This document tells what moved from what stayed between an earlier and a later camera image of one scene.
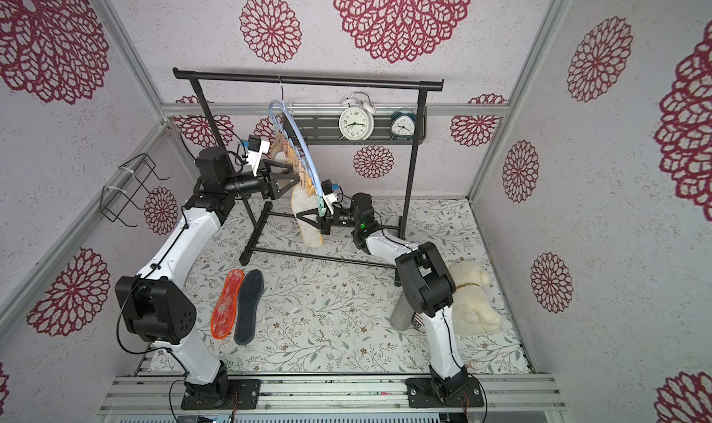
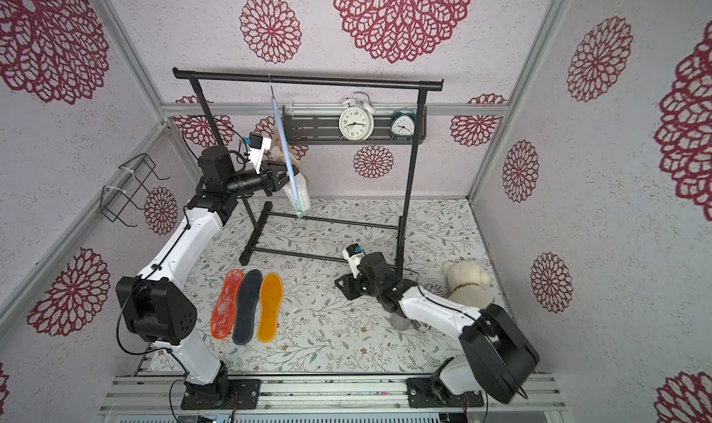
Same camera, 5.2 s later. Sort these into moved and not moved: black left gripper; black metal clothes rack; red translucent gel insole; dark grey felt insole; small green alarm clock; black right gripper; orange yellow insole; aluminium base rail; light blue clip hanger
Moved: orange yellow insole; black right gripper; light blue clip hanger
Not moved: black left gripper; aluminium base rail; dark grey felt insole; small green alarm clock; black metal clothes rack; red translucent gel insole
